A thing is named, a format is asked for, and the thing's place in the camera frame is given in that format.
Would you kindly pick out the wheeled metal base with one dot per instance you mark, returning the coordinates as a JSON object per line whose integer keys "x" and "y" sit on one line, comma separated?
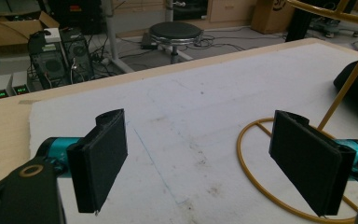
{"x": 332, "y": 28}

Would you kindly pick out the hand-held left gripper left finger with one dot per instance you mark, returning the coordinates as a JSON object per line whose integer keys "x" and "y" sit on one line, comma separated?
{"x": 101, "y": 161}

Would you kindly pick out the grey metal stand post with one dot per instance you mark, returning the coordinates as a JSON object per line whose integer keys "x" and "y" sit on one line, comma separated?
{"x": 169, "y": 11}

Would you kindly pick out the white power supply unit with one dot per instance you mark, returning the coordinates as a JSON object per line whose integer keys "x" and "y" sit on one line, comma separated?
{"x": 20, "y": 82}
{"x": 1, "y": 85}

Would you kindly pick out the white metal stand leg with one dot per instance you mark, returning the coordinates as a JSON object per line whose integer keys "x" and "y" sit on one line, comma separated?
{"x": 112, "y": 37}

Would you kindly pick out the wooden cabinet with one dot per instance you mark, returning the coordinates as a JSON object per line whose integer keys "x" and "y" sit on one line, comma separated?
{"x": 230, "y": 11}

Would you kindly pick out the black computer tower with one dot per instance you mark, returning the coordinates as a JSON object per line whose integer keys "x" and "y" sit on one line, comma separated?
{"x": 79, "y": 53}
{"x": 51, "y": 65}

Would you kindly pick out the black pillar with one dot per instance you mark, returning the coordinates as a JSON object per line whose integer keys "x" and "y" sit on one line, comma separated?
{"x": 300, "y": 25}

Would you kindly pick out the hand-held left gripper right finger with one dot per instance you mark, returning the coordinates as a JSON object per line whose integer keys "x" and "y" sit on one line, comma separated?
{"x": 310, "y": 165}

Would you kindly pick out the closed cardboard box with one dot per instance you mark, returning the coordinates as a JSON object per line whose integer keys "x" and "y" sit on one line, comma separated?
{"x": 270, "y": 18}

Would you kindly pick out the black equipment rack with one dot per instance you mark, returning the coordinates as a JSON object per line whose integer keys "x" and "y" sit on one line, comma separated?
{"x": 74, "y": 15}

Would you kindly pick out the open cardboard box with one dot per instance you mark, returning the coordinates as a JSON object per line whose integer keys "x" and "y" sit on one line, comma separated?
{"x": 3, "y": 34}

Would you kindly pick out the round black stool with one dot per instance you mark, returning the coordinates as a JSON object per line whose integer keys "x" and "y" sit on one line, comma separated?
{"x": 175, "y": 30}

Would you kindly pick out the small white box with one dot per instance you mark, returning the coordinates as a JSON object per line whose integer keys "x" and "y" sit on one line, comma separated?
{"x": 52, "y": 34}

